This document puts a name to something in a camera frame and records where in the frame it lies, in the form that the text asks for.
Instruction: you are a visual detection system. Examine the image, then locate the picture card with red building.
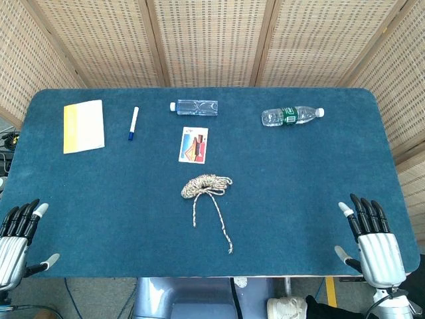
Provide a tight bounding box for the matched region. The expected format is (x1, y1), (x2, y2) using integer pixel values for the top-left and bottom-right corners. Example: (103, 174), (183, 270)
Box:
(178, 126), (209, 165)

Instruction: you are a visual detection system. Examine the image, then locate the black cable bundle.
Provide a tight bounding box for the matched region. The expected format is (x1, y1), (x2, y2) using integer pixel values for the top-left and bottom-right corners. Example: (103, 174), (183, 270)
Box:
(0, 131), (21, 150)

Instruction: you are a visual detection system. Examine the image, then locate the blue felt table cover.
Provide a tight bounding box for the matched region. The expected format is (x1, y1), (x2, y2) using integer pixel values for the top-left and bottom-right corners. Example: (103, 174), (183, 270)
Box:
(0, 86), (421, 278)

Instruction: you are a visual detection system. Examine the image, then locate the yellow and white booklet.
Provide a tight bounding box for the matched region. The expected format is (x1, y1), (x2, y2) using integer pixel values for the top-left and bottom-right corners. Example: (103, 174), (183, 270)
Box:
(62, 99), (106, 155)

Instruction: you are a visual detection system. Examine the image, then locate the blue-grey robot torso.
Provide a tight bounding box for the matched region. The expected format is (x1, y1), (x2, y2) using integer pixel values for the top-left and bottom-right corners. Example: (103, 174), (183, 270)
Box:
(132, 276), (276, 319)

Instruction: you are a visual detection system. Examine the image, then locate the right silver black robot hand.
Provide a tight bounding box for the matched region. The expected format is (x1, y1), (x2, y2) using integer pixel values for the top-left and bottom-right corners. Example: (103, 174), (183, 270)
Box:
(334, 193), (408, 288)

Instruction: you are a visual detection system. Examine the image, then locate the black cloth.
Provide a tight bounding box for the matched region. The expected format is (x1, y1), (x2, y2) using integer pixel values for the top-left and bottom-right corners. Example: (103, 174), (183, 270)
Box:
(305, 294), (369, 319)

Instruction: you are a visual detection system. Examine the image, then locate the white marker with blue cap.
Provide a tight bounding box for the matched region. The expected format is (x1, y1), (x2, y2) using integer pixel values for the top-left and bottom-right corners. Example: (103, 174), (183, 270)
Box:
(127, 106), (140, 142)

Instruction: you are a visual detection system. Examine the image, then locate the round water bottle green label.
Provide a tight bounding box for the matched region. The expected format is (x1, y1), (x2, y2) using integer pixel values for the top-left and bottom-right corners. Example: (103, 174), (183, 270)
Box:
(261, 106), (325, 128)

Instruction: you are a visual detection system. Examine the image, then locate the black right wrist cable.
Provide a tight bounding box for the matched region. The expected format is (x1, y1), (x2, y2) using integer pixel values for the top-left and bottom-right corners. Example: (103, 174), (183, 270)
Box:
(365, 291), (396, 316)

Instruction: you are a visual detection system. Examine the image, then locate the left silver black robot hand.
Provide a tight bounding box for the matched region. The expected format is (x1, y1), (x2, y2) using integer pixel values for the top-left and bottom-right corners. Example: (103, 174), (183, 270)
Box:
(0, 198), (61, 293)

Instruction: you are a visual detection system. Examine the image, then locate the square clear water bottle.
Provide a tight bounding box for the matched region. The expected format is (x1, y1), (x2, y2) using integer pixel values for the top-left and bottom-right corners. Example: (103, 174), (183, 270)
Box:
(169, 99), (219, 117)

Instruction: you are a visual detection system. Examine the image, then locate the blue floor cable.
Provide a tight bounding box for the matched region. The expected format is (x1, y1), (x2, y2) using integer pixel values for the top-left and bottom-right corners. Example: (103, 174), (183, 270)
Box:
(64, 278), (84, 319)

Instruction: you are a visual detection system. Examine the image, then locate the woven bamboo screen panel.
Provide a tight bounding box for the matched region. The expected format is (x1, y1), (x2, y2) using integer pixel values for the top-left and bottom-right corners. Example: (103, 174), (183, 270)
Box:
(252, 0), (409, 88)
(23, 0), (170, 89)
(145, 0), (276, 88)
(0, 0), (84, 127)
(345, 0), (425, 243)

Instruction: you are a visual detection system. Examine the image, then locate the beige speckled braided rope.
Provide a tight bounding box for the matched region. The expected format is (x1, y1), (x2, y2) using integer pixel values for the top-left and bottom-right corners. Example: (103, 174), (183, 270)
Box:
(181, 173), (234, 255)

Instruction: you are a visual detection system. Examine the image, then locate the white sneaker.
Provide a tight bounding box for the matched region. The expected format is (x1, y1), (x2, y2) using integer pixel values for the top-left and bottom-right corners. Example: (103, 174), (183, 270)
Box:
(267, 296), (308, 319)

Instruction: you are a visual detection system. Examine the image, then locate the brown shoe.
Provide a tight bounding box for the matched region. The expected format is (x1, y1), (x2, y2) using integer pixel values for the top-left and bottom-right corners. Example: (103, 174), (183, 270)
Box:
(34, 308), (59, 319)

